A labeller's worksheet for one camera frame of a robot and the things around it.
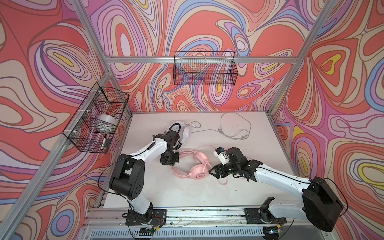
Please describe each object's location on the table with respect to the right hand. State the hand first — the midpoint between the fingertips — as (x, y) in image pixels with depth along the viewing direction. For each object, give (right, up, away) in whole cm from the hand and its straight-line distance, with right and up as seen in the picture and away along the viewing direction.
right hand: (215, 173), depth 83 cm
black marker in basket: (-56, +19, -10) cm, 60 cm away
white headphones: (-19, +23, +15) cm, 33 cm away
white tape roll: (-55, +28, -12) cm, 63 cm away
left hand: (-23, +4, +5) cm, 24 cm away
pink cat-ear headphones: (-8, +6, -1) cm, 10 cm away
